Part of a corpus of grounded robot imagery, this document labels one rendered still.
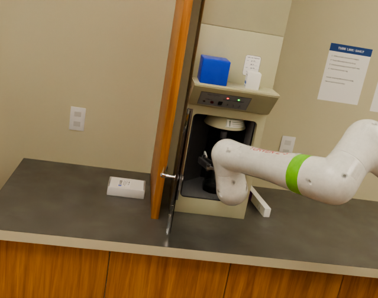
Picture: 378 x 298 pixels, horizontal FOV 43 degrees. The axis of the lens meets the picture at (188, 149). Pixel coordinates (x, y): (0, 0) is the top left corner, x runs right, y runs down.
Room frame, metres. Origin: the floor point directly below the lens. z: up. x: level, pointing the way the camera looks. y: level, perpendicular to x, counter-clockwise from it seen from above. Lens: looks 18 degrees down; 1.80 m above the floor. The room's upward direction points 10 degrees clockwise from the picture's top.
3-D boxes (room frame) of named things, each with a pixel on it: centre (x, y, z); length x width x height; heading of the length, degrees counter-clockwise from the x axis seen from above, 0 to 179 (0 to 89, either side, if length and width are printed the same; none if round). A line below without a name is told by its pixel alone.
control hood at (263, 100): (1.79, -0.13, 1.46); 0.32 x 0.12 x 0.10; 98
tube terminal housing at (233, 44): (1.97, -0.11, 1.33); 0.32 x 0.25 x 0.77; 98
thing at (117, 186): (1.94, 0.24, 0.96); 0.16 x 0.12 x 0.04; 97
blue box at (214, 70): (1.78, -0.04, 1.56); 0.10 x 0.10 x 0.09; 8
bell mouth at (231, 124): (1.95, -0.13, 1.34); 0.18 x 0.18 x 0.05
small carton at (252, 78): (1.80, -0.19, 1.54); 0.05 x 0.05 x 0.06; 2
